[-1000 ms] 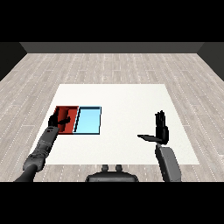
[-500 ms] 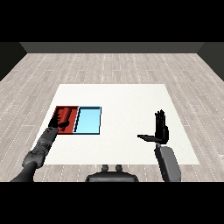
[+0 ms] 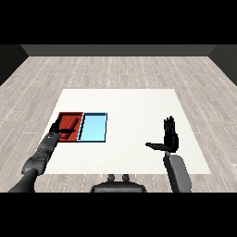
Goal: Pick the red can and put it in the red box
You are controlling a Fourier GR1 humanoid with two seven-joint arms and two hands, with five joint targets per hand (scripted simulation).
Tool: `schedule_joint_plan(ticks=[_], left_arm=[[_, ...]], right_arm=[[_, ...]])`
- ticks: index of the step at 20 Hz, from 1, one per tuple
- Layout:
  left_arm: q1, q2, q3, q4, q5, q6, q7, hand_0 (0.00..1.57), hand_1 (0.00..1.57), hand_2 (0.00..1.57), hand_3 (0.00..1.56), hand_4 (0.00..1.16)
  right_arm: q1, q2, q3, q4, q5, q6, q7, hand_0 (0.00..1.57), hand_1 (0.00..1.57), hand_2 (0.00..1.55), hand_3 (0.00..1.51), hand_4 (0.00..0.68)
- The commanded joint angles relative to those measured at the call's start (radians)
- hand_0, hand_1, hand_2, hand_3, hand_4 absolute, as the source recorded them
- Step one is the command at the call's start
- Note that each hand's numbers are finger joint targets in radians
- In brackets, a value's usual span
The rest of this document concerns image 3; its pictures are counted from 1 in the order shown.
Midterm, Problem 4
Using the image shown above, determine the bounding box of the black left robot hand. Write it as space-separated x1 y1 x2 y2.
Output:
49 117 77 135

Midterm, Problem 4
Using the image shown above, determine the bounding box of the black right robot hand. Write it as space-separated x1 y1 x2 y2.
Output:
144 116 180 154

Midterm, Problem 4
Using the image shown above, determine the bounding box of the red shallow open box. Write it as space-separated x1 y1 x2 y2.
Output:
56 111 84 143

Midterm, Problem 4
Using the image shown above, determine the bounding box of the small red can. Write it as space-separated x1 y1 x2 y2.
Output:
60 116 81 131

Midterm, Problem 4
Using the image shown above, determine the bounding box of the light blue shallow open box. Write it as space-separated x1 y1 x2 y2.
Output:
77 112 108 143

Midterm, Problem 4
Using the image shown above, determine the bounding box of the dark grey robot body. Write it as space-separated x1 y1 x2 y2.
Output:
90 174 148 193

